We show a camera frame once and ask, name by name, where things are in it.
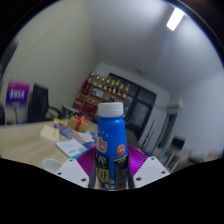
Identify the blue drink bottle white cap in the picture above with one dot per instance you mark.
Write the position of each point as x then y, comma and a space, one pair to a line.
111, 140

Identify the small pale yellow notebook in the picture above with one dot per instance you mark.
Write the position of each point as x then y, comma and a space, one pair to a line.
50, 133

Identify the white booklet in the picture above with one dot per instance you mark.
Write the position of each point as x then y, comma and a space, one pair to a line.
70, 147

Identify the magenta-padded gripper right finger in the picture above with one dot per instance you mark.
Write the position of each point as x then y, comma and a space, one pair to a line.
150, 170

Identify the ceiling light tube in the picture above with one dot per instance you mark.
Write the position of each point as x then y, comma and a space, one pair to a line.
175, 19

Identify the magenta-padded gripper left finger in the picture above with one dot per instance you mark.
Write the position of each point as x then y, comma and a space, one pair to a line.
71, 171

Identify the teal book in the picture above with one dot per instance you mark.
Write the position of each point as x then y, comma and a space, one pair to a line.
80, 155

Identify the purple sign board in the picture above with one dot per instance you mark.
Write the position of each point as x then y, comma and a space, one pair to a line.
17, 94

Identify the wooden shelf unit with trophies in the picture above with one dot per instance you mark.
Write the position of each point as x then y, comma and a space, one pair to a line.
100, 93

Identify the black office chair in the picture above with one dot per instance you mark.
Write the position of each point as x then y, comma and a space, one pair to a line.
38, 103

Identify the yellow gift box red ribbon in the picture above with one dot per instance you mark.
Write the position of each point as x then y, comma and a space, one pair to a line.
78, 124

